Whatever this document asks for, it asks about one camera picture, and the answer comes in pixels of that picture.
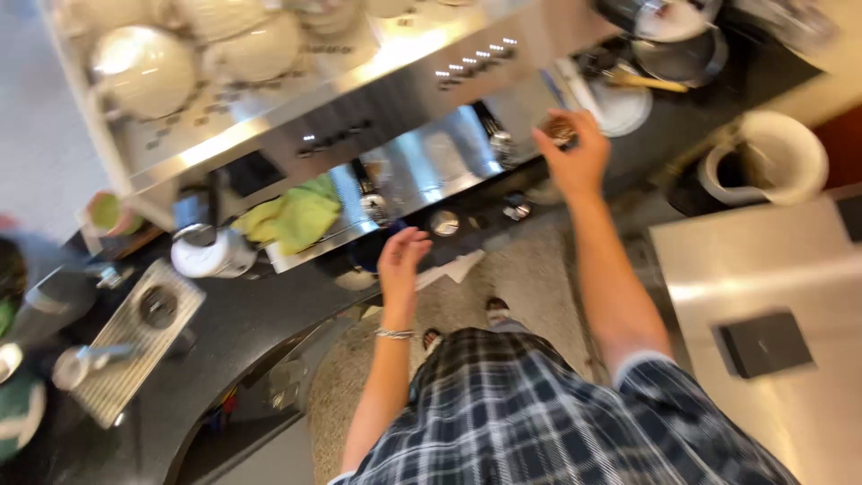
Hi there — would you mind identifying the person's left hand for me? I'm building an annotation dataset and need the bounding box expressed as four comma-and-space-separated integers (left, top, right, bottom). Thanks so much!
377, 227, 433, 306

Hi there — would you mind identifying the person's right hand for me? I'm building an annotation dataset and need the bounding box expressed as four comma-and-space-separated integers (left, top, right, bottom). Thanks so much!
531, 108, 611, 201

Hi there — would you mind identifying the portafilter with coffee grounds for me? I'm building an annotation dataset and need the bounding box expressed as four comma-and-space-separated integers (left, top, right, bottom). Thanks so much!
543, 115, 579, 148

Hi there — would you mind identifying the white plate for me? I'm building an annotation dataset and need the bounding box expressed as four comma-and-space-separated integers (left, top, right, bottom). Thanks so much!
585, 64, 654, 138

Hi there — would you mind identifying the white paper napkin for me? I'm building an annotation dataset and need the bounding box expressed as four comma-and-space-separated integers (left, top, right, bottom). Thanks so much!
415, 248, 486, 292

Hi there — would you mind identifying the yellow-green cloth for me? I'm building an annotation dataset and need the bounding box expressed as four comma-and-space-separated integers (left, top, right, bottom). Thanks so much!
232, 173, 342, 257

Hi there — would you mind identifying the stainless steel espresso machine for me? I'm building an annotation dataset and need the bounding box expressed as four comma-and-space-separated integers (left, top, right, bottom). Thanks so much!
40, 0, 607, 275

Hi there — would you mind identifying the white knock box bin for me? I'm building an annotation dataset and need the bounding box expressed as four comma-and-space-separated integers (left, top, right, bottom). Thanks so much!
697, 110, 830, 207

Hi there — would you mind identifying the white milk pitcher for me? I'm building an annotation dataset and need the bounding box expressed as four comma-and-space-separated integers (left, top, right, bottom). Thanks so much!
170, 225, 258, 280

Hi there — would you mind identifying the person's plaid shirt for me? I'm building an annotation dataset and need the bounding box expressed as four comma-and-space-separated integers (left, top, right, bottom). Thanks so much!
328, 320, 802, 485

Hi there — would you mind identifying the stainless steel counter unit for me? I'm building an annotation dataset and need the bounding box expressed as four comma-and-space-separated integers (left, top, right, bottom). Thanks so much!
648, 195, 862, 485

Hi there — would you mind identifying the black square pad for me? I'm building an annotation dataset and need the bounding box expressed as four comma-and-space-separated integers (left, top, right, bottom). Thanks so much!
712, 309, 816, 379

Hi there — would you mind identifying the group of white cups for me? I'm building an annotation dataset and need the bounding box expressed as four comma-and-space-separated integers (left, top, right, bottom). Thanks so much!
50, 0, 486, 122

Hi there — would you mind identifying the metal drip tray grate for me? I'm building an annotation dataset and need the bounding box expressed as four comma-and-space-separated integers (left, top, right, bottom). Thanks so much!
67, 258, 207, 430

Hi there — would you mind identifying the green cup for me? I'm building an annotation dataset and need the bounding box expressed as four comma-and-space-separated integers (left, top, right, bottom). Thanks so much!
88, 191, 145, 237

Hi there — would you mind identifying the small metal jug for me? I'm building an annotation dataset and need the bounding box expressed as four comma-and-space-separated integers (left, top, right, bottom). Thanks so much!
52, 342, 142, 392

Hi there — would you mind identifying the steel pitcher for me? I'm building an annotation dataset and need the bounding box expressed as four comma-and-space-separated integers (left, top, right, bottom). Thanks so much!
0, 265, 98, 348

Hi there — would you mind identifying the wooden-handled tool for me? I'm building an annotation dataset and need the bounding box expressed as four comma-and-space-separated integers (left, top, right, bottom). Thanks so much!
606, 69, 690, 94

